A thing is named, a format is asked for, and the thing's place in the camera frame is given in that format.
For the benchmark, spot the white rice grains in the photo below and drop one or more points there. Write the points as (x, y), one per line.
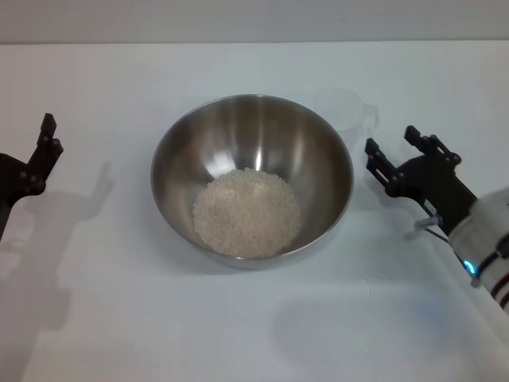
(246, 215)

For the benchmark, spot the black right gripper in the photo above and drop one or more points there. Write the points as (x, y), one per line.
(437, 187)

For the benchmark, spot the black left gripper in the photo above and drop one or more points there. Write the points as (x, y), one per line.
(10, 179)

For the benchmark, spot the stainless steel mixing bowl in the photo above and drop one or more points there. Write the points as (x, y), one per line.
(254, 135)

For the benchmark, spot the clear plastic measuring cup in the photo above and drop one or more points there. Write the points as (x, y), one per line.
(350, 107)

